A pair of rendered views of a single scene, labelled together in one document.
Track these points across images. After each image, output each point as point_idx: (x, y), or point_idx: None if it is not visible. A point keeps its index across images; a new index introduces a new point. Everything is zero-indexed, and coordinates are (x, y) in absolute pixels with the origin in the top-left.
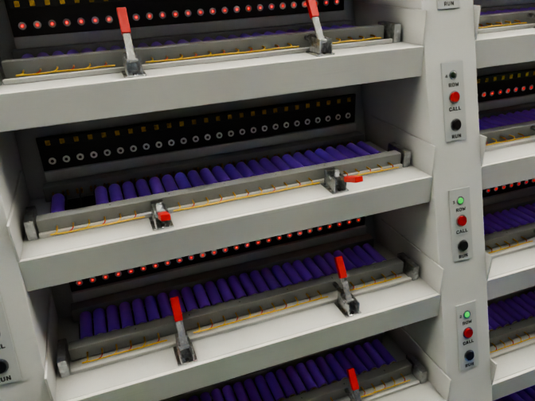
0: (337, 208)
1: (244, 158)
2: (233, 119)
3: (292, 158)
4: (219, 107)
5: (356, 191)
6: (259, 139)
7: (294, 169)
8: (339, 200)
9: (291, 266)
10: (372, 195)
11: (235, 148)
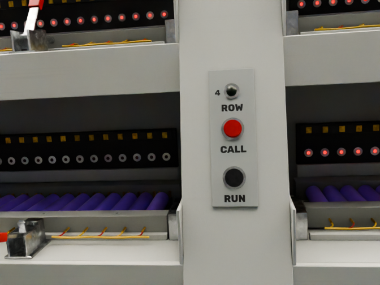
0: (6, 283)
1: (13, 192)
2: (14, 144)
3: (43, 199)
4: (17, 131)
5: (38, 262)
6: (44, 172)
7: (3, 212)
8: (8, 271)
9: None
10: (65, 274)
11: (14, 179)
